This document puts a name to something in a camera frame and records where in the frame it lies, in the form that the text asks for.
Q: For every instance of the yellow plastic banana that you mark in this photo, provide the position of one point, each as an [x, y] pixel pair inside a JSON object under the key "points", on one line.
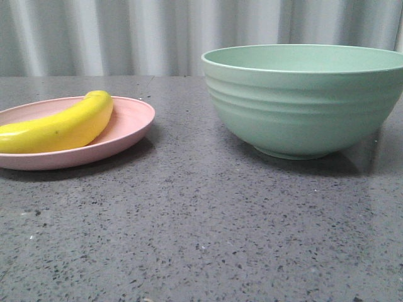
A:
{"points": [[73, 127]]}

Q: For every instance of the pink plastic plate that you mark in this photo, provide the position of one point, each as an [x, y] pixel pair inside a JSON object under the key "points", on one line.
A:
{"points": [[130, 121]]}

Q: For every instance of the green ribbed bowl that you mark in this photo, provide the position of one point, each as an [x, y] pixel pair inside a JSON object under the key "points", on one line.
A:
{"points": [[301, 101]]}

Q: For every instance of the grey-white pleated curtain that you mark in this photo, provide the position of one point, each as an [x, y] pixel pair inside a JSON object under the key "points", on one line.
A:
{"points": [[168, 38]]}

